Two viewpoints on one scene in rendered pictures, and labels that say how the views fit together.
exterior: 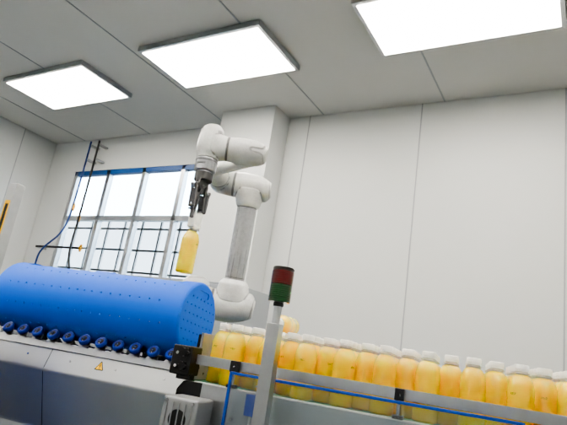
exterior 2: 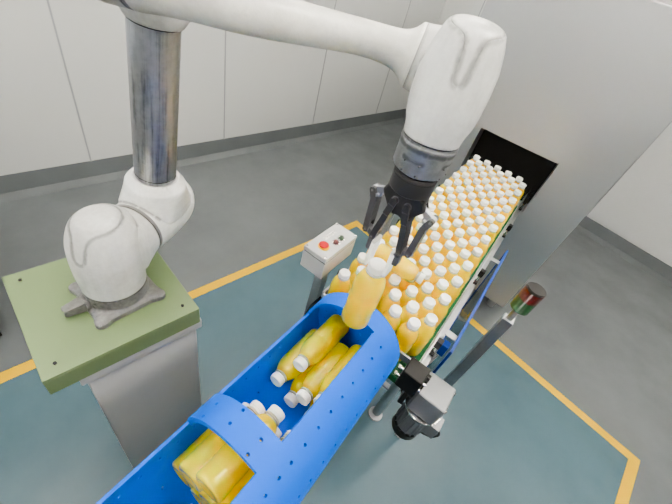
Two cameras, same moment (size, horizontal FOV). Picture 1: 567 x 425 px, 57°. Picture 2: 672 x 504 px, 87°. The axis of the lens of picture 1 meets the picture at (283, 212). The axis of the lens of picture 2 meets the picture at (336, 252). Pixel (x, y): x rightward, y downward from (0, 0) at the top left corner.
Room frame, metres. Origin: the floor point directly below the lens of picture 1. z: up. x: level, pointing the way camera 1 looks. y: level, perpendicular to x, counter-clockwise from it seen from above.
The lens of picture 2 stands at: (2.06, 0.89, 1.94)
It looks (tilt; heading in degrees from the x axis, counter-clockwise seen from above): 42 degrees down; 274
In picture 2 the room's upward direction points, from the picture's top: 18 degrees clockwise
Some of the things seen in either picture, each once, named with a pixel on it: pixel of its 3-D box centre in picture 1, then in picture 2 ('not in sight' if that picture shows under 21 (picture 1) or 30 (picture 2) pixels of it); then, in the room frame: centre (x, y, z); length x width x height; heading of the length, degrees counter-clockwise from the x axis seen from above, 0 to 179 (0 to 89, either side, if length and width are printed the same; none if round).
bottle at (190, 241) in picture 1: (188, 250); (364, 295); (2.01, 0.34, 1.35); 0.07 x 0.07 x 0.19
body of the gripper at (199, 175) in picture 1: (202, 183); (408, 192); (2.01, 0.34, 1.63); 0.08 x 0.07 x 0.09; 159
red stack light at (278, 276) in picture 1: (282, 277); (531, 294); (1.48, -0.03, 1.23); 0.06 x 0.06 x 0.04
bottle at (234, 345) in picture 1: (233, 357); (420, 335); (1.75, 0.09, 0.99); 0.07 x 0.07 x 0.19
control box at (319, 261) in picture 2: not in sight; (329, 249); (2.15, -0.09, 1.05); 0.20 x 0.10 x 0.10; 69
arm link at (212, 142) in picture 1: (213, 142); (453, 81); (2.01, 0.33, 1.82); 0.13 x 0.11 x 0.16; 91
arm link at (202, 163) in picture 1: (205, 166); (424, 154); (2.01, 0.34, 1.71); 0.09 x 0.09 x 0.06
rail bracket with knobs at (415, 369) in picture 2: (186, 362); (410, 376); (1.75, 0.23, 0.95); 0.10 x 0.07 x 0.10; 159
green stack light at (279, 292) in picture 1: (280, 293); (523, 303); (1.48, -0.03, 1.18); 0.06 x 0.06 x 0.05
